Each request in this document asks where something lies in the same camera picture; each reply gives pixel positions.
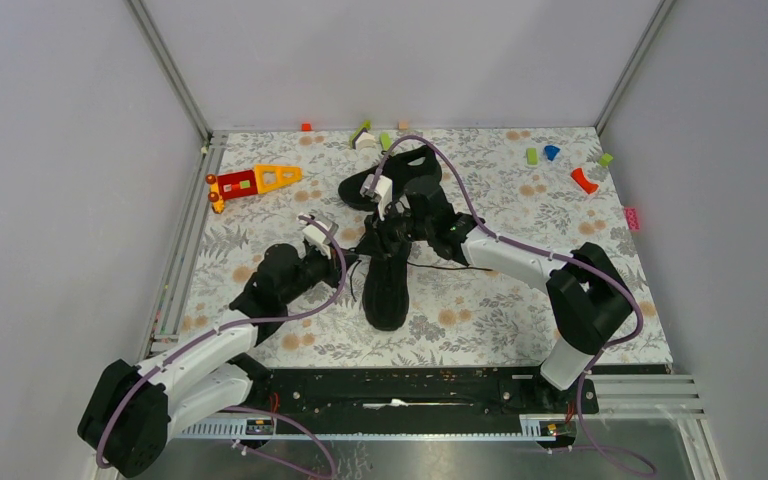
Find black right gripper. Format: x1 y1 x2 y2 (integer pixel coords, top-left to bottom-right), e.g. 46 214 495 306
355 200 433 261

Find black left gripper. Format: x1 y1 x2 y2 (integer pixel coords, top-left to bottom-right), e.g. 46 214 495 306
281 240 357 305

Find black sneaker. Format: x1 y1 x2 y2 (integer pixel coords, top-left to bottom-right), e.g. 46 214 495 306
353 216 417 332
338 146 442 212

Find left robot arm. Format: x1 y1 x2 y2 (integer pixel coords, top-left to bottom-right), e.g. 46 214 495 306
77 243 357 478

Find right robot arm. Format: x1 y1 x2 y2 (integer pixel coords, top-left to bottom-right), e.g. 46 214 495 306
360 174 633 412

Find floral patterned mat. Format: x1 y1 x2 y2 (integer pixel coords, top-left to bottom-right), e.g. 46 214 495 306
166 127 672 368

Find lime green long brick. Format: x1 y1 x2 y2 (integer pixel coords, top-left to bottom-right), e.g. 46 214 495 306
378 131 393 153

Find green purple white block stack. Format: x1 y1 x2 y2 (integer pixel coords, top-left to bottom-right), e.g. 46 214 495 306
349 120 377 150

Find red yellow toy rocket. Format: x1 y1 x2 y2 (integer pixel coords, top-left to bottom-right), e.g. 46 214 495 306
205 164 303 214

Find green small block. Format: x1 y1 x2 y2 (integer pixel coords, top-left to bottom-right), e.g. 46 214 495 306
526 148 539 165

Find blue toy piece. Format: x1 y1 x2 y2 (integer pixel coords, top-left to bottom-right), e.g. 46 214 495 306
544 145 560 161

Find red arch block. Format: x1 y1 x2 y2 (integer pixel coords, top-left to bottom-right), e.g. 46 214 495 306
570 168 599 195

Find lime green corner block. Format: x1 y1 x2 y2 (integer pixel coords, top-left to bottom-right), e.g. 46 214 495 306
599 153 614 168

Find pink brick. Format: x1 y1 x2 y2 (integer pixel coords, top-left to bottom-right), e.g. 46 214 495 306
624 207 641 232

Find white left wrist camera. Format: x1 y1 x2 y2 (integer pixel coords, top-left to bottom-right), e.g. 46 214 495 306
298 214 338 260

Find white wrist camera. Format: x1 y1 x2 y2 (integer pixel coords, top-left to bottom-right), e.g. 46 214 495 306
298 214 338 260
360 174 393 220

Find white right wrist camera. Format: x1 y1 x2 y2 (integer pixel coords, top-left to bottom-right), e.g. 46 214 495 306
360 174 393 220

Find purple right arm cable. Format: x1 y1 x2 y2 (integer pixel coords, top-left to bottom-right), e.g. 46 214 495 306
373 134 645 352

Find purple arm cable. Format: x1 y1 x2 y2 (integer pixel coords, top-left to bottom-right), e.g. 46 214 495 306
95 213 349 470
373 134 645 352

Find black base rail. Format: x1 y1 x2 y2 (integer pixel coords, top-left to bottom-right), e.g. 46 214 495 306
208 365 601 439

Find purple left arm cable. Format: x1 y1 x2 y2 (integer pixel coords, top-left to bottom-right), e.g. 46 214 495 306
95 213 349 470

